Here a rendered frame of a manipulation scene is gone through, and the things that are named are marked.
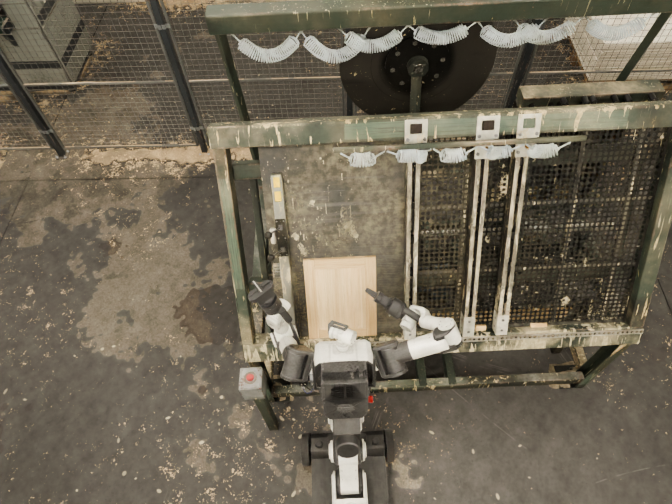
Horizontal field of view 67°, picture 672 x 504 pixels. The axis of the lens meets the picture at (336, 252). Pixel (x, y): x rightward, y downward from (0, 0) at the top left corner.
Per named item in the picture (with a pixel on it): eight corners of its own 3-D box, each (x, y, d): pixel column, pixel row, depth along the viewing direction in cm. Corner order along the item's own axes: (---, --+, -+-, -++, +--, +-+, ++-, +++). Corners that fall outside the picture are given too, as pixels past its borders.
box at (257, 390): (244, 400, 277) (238, 389, 262) (245, 379, 283) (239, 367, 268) (266, 399, 277) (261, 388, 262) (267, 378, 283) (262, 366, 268)
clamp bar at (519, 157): (488, 328, 282) (501, 354, 260) (511, 110, 230) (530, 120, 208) (506, 327, 281) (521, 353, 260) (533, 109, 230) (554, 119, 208)
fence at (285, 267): (288, 337, 282) (287, 342, 279) (271, 173, 241) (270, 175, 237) (297, 337, 282) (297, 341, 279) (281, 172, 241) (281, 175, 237)
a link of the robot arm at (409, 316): (399, 302, 252) (418, 314, 252) (388, 321, 249) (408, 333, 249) (405, 298, 242) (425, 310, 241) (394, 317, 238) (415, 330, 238)
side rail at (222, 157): (245, 333, 288) (242, 345, 278) (216, 141, 240) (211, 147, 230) (255, 333, 288) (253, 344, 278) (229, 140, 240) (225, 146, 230)
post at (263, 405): (269, 430, 341) (250, 394, 278) (269, 421, 344) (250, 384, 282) (278, 430, 341) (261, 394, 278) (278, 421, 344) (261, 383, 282)
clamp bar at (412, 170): (399, 332, 282) (405, 359, 260) (401, 115, 230) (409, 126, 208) (417, 331, 282) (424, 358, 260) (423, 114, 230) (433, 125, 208)
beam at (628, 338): (247, 351, 293) (244, 363, 283) (244, 333, 288) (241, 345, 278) (629, 333, 292) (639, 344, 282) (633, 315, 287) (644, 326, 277)
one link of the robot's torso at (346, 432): (362, 458, 236) (361, 434, 227) (334, 459, 236) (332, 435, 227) (358, 410, 260) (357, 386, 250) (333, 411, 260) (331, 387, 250)
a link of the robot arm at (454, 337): (428, 309, 238) (462, 317, 223) (435, 325, 243) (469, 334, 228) (415, 324, 233) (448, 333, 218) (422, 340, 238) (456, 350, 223)
